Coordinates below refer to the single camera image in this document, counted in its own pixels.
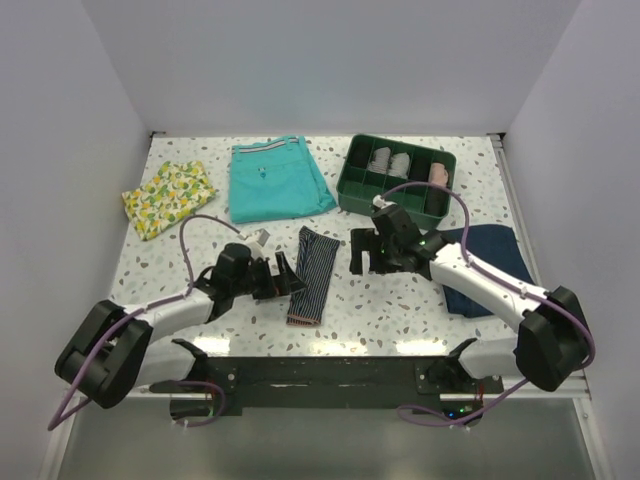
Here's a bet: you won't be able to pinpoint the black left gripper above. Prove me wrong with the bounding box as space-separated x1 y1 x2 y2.
231 252 304 301

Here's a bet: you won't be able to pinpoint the navy white striped underwear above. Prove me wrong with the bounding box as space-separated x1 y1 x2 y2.
286 226 340 327

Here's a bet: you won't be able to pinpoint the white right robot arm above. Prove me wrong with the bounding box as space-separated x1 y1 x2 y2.
349 199 595 393

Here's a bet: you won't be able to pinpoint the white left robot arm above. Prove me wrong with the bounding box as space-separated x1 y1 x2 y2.
54 243 306 409

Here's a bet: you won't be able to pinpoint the green divided organizer box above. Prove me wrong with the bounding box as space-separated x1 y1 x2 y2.
337 134 456 229

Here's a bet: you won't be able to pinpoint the white grey rolled sock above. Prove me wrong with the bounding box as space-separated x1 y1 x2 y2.
388 152 411 179

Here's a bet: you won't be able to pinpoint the grey rolled sock left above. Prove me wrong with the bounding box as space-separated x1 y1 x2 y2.
367 147 391 175

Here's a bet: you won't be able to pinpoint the black rolled garment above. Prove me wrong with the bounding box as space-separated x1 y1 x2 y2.
408 149 433 181

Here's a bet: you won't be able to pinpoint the teal folded shorts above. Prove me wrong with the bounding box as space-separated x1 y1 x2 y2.
229 136 337 224

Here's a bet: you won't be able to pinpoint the pink rolled garment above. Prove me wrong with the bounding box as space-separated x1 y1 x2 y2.
428 162 449 188

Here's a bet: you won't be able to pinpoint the dark blue folded garment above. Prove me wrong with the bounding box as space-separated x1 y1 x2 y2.
439 223 535 319

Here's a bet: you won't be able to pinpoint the lemon print folded cloth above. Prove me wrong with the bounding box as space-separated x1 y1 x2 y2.
121 161 216 241

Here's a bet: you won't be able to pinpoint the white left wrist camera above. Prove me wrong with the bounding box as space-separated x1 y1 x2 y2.
238 228 270 260

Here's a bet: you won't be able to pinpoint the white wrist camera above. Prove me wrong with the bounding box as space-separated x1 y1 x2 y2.
372 195 394 211
238 228 270 260

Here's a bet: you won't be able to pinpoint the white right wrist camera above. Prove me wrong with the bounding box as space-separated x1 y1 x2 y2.
372 195 394 211

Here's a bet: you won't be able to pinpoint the aluminium frame rail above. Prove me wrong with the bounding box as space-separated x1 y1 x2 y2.
488 133 615 479

